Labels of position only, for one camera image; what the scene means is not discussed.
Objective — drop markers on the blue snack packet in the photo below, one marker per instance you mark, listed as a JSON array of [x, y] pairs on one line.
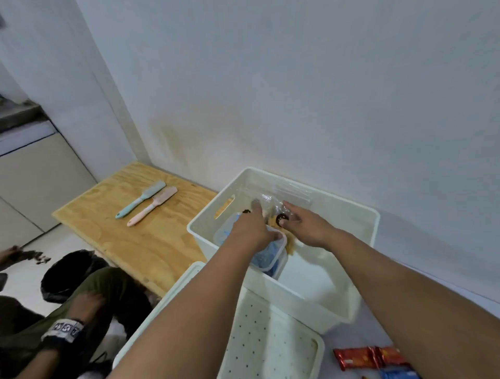
[[398, 374]]

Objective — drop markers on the plywood board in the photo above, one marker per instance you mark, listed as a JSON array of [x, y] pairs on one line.
[[136, 242]]

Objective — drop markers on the white perforated bin lid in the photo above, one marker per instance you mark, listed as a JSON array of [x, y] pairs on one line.
[[269, 343]]

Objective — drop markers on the clear plastic cookie bag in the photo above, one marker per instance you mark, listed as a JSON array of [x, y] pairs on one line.
[[273, 202]]

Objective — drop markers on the person's left hand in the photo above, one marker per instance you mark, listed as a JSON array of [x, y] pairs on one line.
[[252, 232]]

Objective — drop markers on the person's right forearm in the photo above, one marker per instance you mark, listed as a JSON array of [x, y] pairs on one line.
[[414, 304]]

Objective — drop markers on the red snack packet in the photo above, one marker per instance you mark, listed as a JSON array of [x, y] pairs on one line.
[[353, 358], [392, 355]]

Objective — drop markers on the pink brush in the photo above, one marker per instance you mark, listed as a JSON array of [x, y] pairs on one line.
[[156, 203]]

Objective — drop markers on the light blue brush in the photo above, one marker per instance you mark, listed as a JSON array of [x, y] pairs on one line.
[[145, 197]]

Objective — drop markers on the person's left forearm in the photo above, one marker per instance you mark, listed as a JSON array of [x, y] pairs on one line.
[[195, 312]]

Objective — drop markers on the beige cabinet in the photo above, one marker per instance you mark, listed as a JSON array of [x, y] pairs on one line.
[[39, 175]]

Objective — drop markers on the black and white wristband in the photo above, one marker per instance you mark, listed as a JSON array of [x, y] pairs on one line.
[[64, 330]]

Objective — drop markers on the white plastic storage bin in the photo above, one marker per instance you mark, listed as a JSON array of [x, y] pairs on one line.
[[312, 281]]

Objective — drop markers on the person's left thumb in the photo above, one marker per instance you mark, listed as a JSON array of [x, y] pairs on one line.
[[276, 236]]

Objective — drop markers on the black plastic bag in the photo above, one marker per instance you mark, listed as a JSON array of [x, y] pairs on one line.
[[66, 273]]

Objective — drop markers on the clear container with blue contents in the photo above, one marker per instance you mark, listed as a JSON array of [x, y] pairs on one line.
[[270, 259]]

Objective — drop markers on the person's right hand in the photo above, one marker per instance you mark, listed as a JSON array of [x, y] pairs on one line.
[[312, 232]]

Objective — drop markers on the person's right thumb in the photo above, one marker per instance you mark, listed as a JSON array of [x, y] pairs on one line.
[[288, 223]]

